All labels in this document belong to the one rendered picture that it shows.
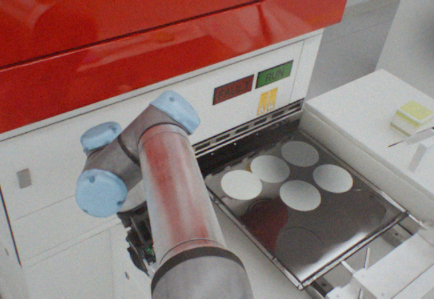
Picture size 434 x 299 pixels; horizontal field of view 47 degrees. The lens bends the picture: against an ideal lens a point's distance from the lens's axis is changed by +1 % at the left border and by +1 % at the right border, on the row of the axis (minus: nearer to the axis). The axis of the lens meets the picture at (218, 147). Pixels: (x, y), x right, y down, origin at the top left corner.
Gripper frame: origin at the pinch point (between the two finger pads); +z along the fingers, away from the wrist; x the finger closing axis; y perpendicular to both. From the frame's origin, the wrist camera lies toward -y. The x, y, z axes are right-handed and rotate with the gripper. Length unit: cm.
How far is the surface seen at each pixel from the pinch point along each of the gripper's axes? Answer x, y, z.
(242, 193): 25.8, -11.1, -2.2
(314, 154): 51, -16, 1
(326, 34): 213, -224, 39
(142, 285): -4.1, -10.3, 5.2
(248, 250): 20.5, -5.5, 8.5
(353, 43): 222, -208, 49
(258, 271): 19.2, -0.3, 10.8
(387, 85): 86, -25, -2
